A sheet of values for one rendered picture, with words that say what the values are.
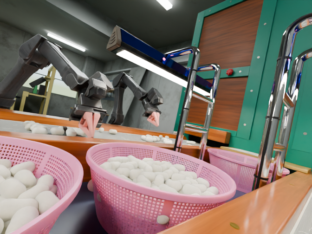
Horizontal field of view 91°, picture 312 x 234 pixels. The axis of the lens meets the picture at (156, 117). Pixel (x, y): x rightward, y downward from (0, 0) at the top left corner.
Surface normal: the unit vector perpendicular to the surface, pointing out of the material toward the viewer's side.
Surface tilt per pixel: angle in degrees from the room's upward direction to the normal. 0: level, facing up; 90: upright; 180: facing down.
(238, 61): 90
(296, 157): 90
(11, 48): 90
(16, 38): 90
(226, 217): 0
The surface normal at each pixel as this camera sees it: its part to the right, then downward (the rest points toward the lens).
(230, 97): -0.74, -0.17
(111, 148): 0.89, -0.14
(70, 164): -0.59, -0.40
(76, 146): 0.64, 0.12
